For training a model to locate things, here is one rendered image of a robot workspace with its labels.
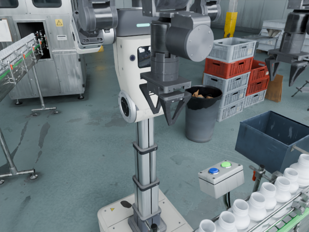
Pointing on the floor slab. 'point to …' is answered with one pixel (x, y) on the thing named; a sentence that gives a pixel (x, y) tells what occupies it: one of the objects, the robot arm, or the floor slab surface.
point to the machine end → (48, 24)
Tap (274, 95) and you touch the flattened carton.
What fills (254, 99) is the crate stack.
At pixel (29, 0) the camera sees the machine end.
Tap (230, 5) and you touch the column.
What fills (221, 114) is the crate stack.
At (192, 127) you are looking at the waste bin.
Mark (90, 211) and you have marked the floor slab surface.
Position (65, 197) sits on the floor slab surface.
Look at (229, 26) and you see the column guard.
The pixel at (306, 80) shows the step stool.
